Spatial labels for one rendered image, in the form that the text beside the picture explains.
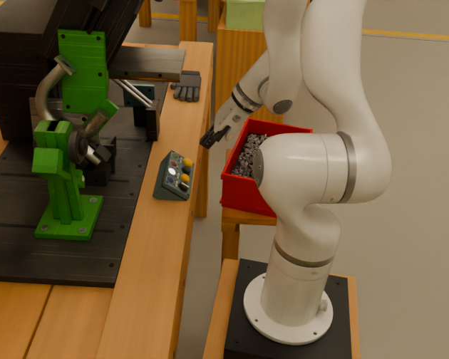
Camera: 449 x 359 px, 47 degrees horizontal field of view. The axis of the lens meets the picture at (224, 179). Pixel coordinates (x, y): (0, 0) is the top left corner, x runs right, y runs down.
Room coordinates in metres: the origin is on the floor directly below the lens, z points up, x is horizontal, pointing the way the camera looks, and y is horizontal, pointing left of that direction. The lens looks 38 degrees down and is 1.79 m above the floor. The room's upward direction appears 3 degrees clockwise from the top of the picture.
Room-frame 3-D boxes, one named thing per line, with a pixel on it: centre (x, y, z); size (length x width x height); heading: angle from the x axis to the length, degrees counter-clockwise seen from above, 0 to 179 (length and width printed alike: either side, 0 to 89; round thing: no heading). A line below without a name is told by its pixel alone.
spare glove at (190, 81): (1.63, 0.15, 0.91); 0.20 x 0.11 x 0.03; 0
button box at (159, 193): (1.10, 0.14, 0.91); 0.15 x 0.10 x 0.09; 179
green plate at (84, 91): (1.22, 0.37, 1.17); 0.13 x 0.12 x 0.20; 179
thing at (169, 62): (1.37, 0.33, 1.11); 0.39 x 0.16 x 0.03; 89
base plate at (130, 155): (1.29, 0.43, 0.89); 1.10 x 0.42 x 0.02; 179
